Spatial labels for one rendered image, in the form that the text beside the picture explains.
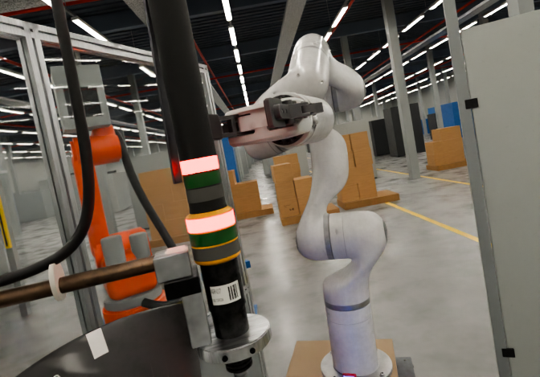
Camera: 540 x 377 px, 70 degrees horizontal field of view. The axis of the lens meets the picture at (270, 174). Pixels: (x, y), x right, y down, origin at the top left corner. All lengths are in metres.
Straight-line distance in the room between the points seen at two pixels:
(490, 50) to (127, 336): 1.93
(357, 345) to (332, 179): 0.42
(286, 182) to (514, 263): 6.09
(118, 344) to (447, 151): 12.47
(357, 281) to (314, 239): 0.15
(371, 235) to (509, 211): 1.27
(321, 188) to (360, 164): 7.54
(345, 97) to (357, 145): 7.46
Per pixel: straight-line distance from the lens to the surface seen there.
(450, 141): 12.83
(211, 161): 0.34
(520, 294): 2.30
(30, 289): 0.38
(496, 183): 2.14
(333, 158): 1.01
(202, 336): 0.37
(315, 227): 0.99
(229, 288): 0.36
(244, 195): 9.62
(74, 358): 0.53
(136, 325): 0.53
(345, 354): 1.10
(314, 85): 0.78
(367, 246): 0.98
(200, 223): 0.34
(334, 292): 1.03
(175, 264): 0.35
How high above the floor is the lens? 1.62
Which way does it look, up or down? 4 degrees down
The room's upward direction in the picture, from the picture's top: 11 degrees counter-clockwise
